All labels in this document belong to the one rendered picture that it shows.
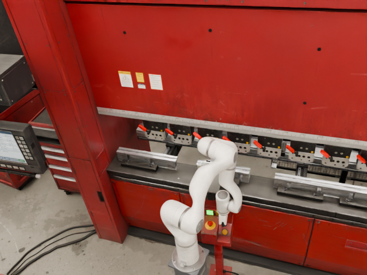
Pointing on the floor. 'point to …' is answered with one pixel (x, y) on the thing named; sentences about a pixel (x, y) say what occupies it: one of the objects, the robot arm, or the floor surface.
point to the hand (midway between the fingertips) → (224, 223)
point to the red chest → (55, 156)
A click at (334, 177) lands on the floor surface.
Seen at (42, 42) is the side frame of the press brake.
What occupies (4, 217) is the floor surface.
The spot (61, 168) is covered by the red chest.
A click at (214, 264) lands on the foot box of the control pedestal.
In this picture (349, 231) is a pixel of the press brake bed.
